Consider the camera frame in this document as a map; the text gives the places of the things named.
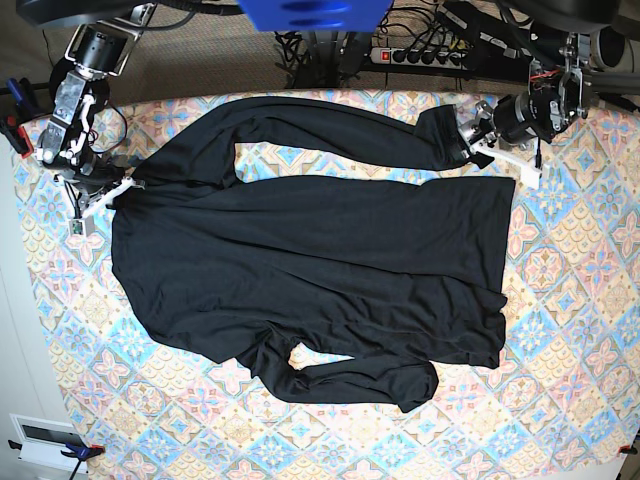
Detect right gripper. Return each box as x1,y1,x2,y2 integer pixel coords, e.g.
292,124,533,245
34,140,146,234

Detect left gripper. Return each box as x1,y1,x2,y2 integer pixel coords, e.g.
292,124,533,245
457,89,588,189

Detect black t-shirt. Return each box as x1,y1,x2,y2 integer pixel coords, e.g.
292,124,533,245
111,97,516,412

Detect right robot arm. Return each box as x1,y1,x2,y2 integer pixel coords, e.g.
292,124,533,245
16,1,156,236

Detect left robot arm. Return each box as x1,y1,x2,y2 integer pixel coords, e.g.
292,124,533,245
458,1,639,189

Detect white power strip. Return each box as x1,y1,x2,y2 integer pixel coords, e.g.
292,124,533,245
369,47,466,70

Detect black round stool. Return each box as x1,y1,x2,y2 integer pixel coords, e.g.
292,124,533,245
48,58,110,109

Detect blue clamp upper left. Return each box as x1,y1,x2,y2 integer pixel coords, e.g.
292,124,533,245
1,78,36,158

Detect blue clamp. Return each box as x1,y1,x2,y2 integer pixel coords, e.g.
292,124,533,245
1,78,36,158
7,440,105,479

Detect white speaker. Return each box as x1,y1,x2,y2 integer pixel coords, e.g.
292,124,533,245
592,26,626,70

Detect white floor box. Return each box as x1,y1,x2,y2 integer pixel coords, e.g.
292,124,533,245
9,413,83,473

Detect blue clamp lower left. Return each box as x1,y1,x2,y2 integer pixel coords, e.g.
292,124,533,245
7,440,105,479

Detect orange clamp lower right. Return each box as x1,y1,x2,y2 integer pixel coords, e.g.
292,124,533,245
618,445,639,455

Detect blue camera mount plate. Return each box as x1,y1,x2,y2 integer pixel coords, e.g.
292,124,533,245
238,0,392,33

